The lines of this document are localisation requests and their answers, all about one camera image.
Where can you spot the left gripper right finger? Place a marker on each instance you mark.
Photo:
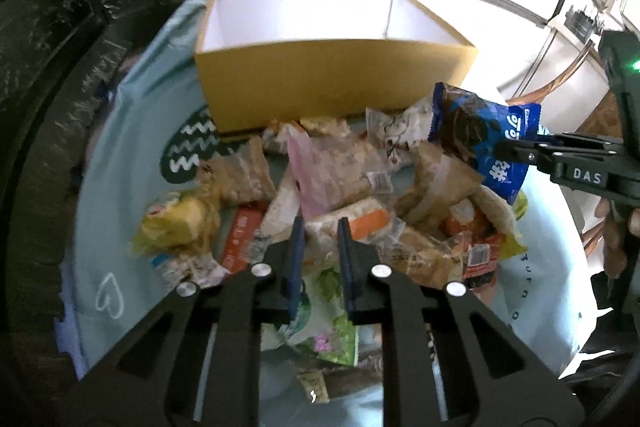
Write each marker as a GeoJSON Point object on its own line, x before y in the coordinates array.
{"type": "Point", "coordinates": [447, 359]}

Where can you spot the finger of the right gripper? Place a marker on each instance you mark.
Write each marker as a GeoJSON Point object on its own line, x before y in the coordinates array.
{"type": "Point", "coordinates": [544, 156]}
{"type": "Point", "coordinates": [550, 140]}

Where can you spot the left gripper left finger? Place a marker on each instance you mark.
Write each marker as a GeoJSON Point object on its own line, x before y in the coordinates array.
{"type": "Point", "coordinates": [194, 359]}

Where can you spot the blue cookie snack packet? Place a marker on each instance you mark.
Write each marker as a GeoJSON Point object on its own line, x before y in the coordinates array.
{"type": "Point", "coordinates": [469, 127]}

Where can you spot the yellow green noodle packet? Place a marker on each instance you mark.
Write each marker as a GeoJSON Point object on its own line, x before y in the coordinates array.
{"type": "Point", "coordinates": [501, 215]}

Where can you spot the red chip packet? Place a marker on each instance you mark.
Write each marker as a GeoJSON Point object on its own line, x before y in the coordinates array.
{"type": "Point", "coordinates": [480, 243]}

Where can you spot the kraft nut snack bag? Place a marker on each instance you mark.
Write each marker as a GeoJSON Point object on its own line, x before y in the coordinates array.
{"type": "Point", "coordinates": [440, 181]}

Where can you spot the small marshmallow candy packet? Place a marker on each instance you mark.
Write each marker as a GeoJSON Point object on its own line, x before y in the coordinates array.
{"type": "Point", "coordinates": [203, 270]}

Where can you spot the white cartoon snack packet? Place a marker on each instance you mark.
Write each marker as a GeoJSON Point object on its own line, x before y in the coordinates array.
{"type": "Point", "coordinates": [395, 137]}

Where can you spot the orange label bread packet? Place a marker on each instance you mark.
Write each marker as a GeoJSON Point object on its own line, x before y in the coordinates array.
{"type": "Point", "coordinates": [426, 260]}

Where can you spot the yellow cake snack packet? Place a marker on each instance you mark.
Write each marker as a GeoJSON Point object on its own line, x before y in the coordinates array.
{"type": "Point", "coordinates": [179, 223]}

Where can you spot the red snack bar packet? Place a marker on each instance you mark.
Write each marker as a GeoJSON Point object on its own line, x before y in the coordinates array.
{"type": "Point", "coordinates": [246, 221]}

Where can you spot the green floral snack packet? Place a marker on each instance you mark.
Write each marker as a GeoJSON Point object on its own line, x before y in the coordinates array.
{"type": "Point", "coordinates": [321, 328]}

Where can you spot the pink snack bag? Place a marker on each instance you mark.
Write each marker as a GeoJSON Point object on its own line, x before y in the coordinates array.
{"type": "Point", "coordinates": [331, 172]}

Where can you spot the brown peanut snack bag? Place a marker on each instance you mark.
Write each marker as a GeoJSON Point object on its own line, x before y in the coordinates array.
{"type": "Point", "coordinates": [239, 178]}

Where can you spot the light blue printed cloth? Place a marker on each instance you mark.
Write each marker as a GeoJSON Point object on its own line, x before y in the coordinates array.
{"type": "Point", "coordinates": [159, 117]}

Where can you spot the yellow cardboard box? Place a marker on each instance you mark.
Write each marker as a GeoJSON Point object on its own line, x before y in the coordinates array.
{"type": "Point", "coordinates": [264, 60]}

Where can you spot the dark carved wooden furniture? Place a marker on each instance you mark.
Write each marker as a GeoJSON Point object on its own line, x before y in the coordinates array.
{"type": "Point", "coordinates": [60, 63]}

